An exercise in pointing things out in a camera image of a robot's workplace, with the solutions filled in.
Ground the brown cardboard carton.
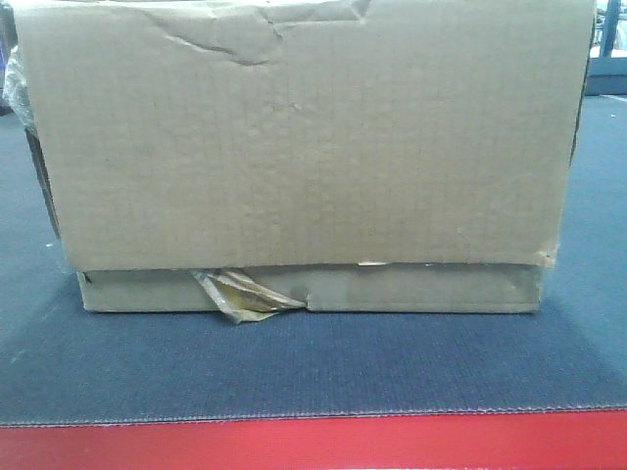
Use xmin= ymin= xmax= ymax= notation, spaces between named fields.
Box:
xmin=1 ymin=1 xmax=596 ymax=322

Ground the dark blue conveyor belt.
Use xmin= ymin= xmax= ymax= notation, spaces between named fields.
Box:
xmin=1 ymin=95 xmax=626 ymax=426

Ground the red conveyor edge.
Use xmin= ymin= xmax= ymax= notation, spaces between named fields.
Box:
xmin=1 ymin=410 xmax=626 ymax=469

